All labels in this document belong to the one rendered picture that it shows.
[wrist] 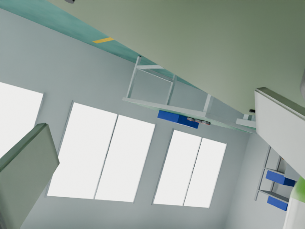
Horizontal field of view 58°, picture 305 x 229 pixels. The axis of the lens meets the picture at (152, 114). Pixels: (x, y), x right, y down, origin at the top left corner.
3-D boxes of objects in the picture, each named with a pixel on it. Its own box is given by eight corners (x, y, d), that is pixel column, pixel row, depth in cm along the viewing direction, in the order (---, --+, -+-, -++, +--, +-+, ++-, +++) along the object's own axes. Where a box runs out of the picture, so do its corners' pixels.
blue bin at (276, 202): (298, 204, 570) (296, 212, 569) (279, 196, 605) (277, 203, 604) (287, 203, 547) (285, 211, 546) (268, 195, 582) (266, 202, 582)
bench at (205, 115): (273, 74, 332) (256, 134, 331) (176, 72, 491) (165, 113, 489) (224, 47, 283) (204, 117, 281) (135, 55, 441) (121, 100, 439)
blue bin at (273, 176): (296, 178, 585) (293, 186, 585) (278, 172, 621) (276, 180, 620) (285, 176, 563) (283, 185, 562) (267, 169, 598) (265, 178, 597)
